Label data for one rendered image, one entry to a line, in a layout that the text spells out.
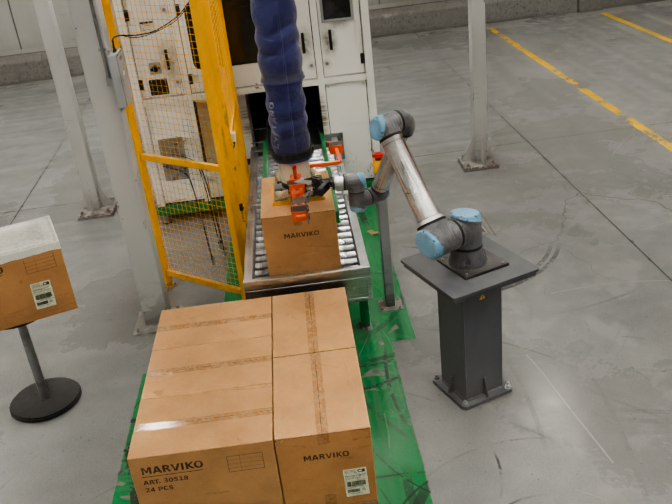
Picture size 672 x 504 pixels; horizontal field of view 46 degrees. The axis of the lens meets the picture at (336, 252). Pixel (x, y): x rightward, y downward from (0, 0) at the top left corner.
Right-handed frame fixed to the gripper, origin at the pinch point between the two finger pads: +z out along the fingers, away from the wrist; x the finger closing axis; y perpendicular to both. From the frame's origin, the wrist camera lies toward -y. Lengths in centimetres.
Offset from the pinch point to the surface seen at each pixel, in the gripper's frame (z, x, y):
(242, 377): 34, -52, -90
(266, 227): 18.7, -18.3, -4.4
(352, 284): -24, -56, -10
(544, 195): -195, -109, 188
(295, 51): -7, 67, 21
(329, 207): -16.0, -12.5, -0.8
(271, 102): 8.2, 41.6, 21.8
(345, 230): -26, -55, 56
